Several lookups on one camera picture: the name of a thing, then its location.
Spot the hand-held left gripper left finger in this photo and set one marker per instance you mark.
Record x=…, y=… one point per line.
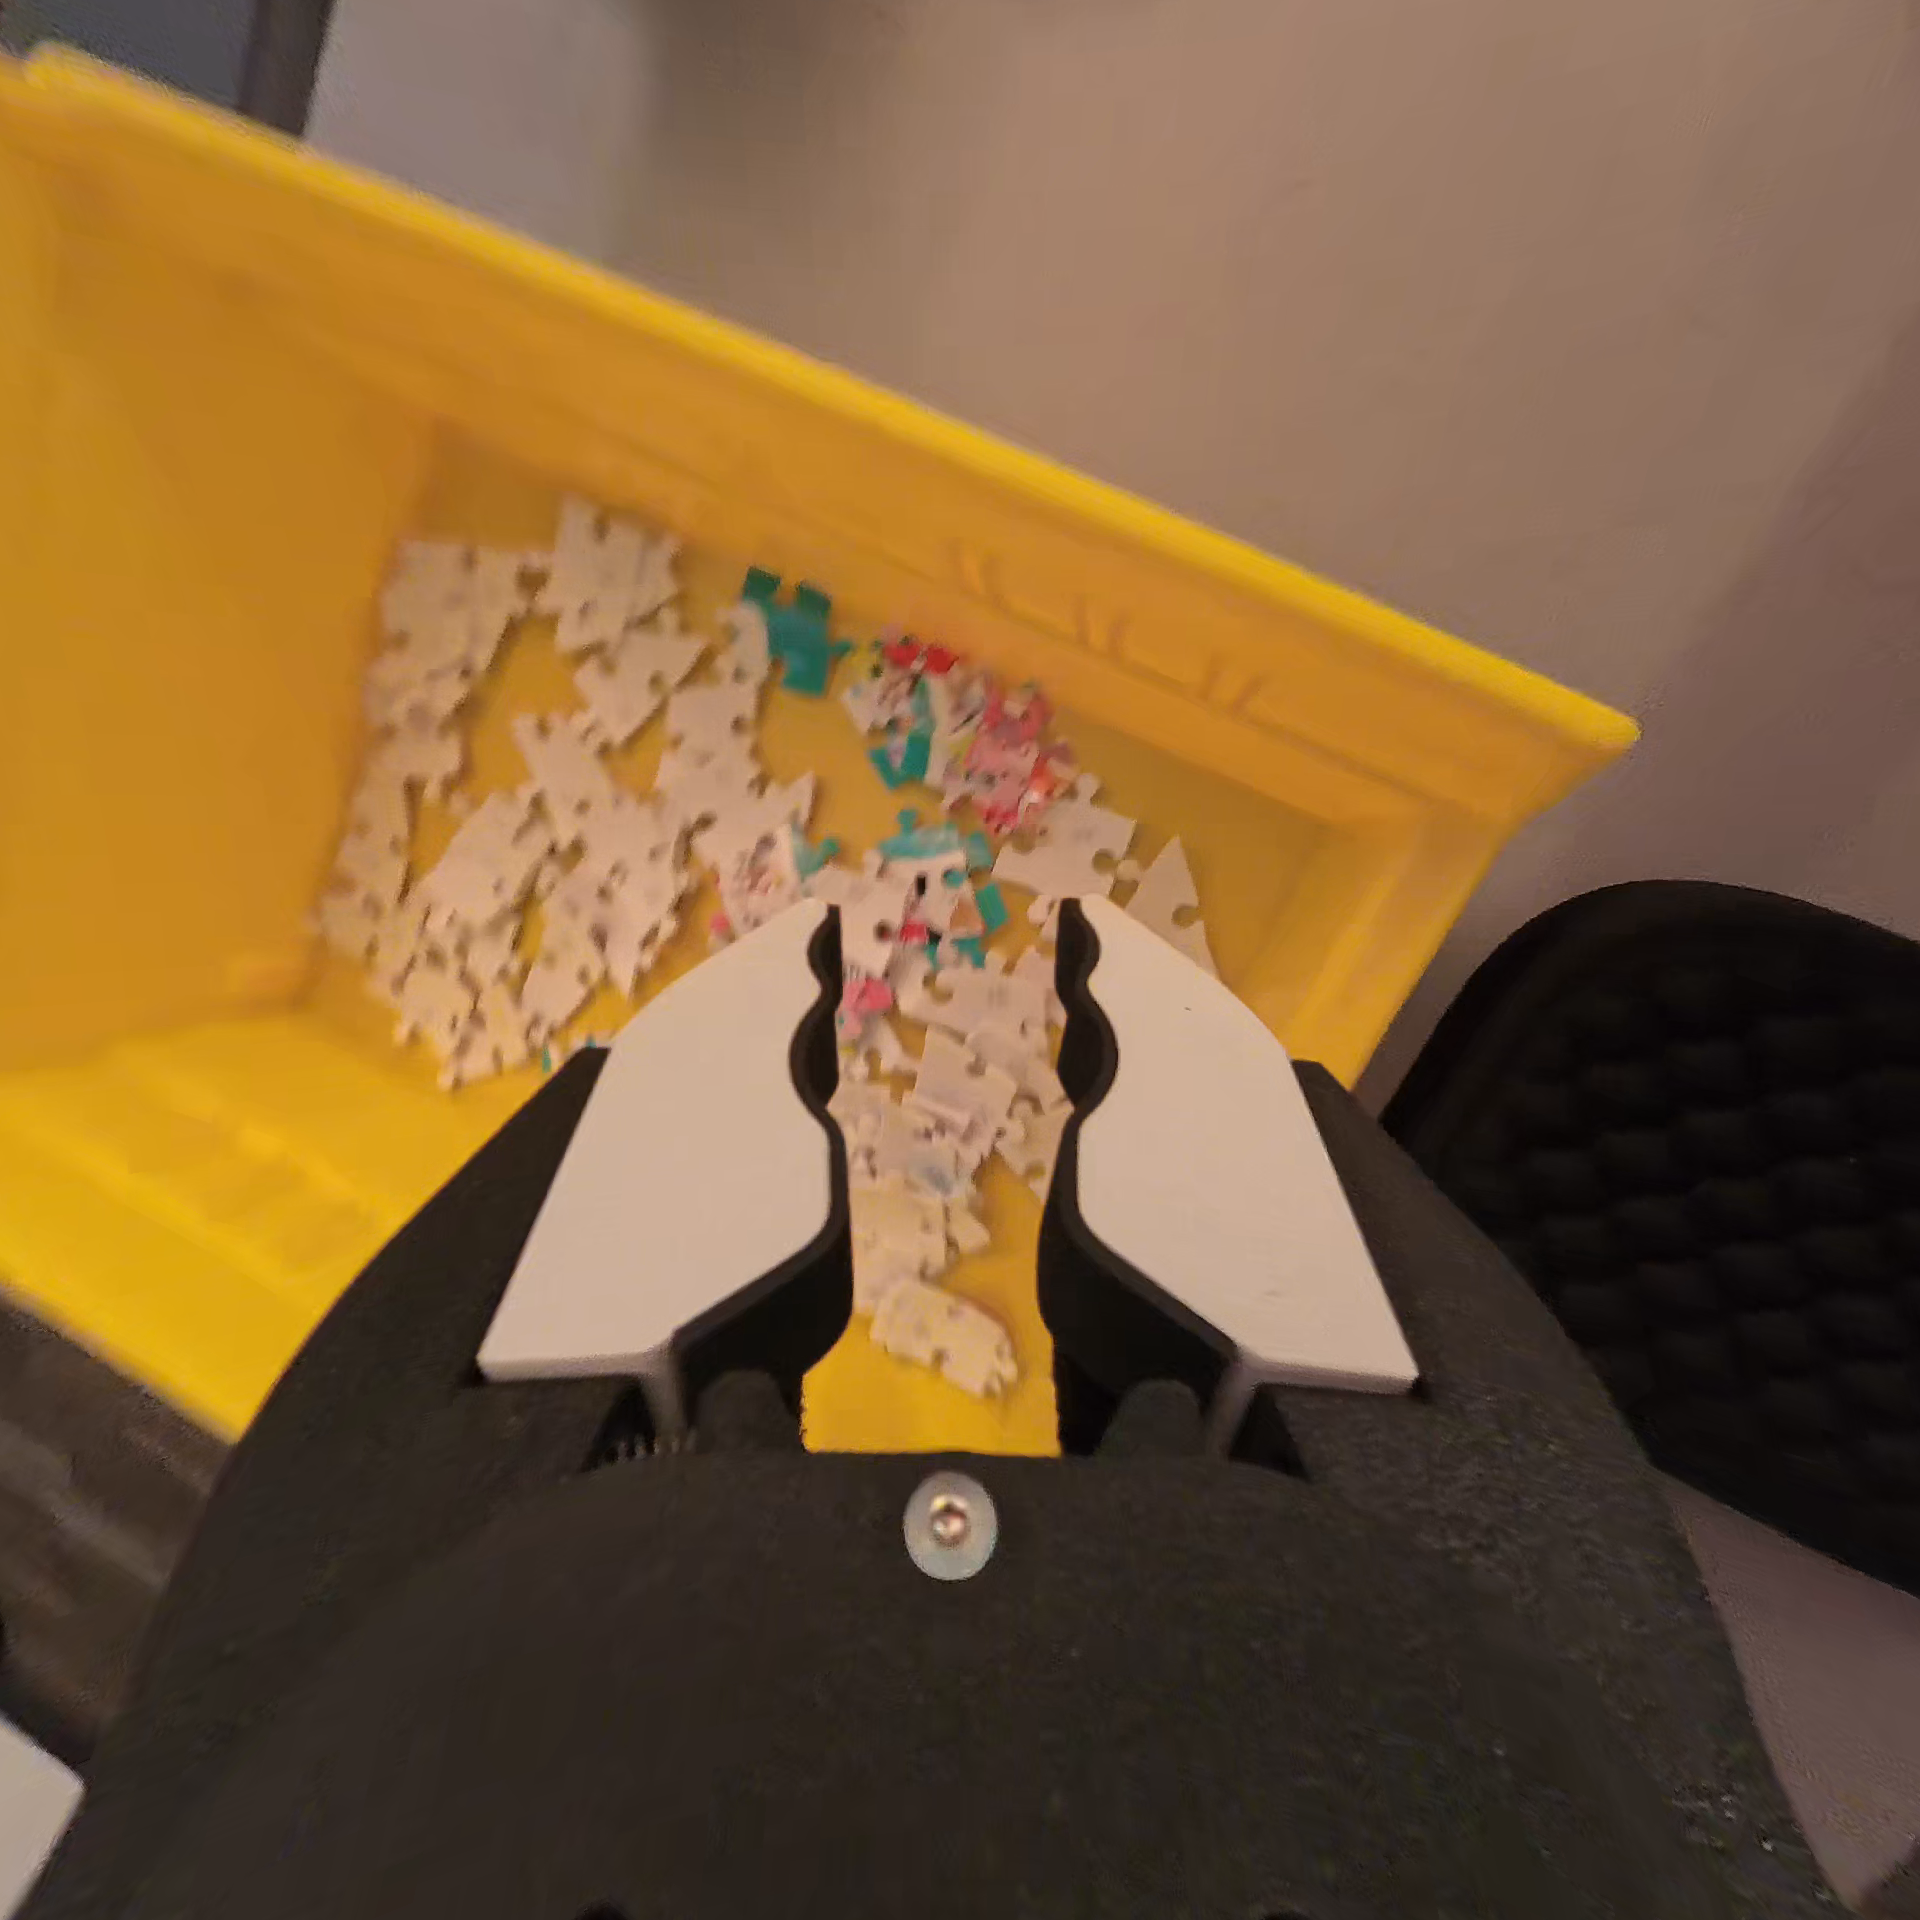
x=674, y=1201

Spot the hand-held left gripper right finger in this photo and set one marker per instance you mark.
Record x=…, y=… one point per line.
x=1229, y=1201

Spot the pile of puzzle pieces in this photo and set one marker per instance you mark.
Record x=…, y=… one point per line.
x=572, y=842

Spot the yellow plastic bin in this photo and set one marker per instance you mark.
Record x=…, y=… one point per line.
x=241, y=391

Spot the black quilted pad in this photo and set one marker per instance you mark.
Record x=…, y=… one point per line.
x=1709, y=1201

